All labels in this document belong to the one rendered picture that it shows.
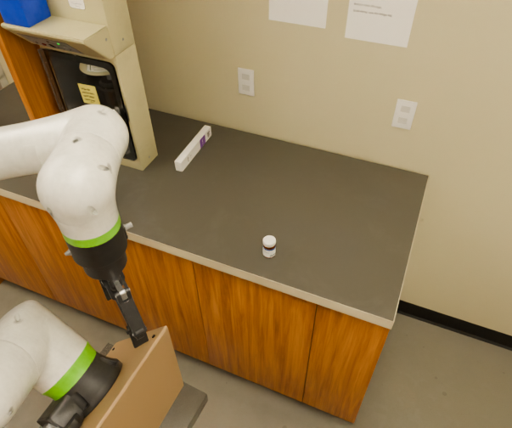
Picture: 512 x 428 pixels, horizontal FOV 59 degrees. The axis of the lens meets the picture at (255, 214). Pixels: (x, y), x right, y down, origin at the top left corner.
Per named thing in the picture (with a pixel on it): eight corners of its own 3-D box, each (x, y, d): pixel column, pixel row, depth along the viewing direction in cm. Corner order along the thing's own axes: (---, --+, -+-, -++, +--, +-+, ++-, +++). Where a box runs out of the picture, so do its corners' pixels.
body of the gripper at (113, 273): (131, 255, 76) (141, 288, 82) (111, 226, 81) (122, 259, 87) (88, 276, 73) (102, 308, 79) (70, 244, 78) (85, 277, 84)
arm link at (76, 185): (13, 183, 59) (97, 181, 59) (42, 129, 68) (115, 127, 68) (47, 253, 69) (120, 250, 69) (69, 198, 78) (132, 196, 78)
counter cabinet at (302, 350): (74, 207, 298) (23, 84, 234) (383, 311, 239) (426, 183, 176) (-3, 284, 254) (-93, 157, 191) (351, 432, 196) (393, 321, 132)
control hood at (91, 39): (36, 40, 153) (25, 10, 146) (115, 57, 143) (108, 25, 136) (11, 54, 145) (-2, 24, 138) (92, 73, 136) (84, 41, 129)
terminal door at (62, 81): (75, 143, 182) (40, 47, 154) (137, 160, 173) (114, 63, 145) (73, 143, 181) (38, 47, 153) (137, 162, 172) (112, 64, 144)
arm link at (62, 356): (36, 424, 88) (-46, 365, 84) (70, 369, 103) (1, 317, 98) (76, 390, 85) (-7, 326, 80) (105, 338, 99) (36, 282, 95)
